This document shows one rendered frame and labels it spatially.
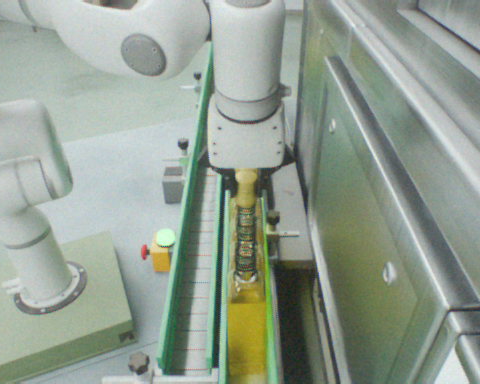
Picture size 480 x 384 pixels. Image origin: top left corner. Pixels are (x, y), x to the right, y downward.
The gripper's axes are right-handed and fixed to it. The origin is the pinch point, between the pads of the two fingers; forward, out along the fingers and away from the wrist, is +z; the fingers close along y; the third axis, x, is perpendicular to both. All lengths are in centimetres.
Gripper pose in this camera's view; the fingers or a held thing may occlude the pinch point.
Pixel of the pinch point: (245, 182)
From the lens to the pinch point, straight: 62.8
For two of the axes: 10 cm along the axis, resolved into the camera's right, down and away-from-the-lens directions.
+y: -10.0, 0.2, -0.3
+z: -0.1, 6.2, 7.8
